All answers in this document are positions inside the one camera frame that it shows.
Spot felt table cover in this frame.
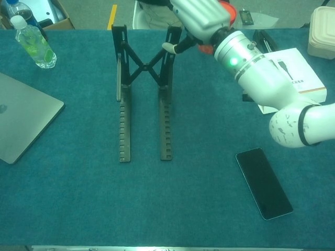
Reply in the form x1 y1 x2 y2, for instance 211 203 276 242
0 28 335 246

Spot seated person grey trousers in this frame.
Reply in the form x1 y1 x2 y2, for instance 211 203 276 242
135 0 184 29

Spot black folding laptop stand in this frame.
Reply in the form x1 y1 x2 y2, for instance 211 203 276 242
111 24 182 163

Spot cardboard box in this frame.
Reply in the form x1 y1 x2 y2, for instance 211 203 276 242
39 0 75 30

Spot small dark handheld device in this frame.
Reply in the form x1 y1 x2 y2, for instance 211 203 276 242
239 9 254 26

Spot white USB cable box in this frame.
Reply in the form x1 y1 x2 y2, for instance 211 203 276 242
243 48 328 115

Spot beige takeout container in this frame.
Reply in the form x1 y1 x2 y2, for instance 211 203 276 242
307 6 335 60

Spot orange snack canister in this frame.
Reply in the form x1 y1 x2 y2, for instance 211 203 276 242
197 0 238 54

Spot black smartphone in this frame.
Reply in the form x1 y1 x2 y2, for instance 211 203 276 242
235 147 294 221

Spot clear water bottle green label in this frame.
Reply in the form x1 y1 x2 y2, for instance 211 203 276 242
10 15 58 69

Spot white chair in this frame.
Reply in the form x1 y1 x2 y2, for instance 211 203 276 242
132 0 147 30

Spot aluminium table edge rail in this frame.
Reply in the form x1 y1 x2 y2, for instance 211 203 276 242
31 245 335 251

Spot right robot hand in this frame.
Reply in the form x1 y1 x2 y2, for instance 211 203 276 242
161 0 232 55

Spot dark cola bottle blue label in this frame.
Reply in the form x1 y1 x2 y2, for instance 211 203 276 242
7 0 42 29

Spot silver laptop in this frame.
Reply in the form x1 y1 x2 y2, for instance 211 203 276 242
0 72 65 165

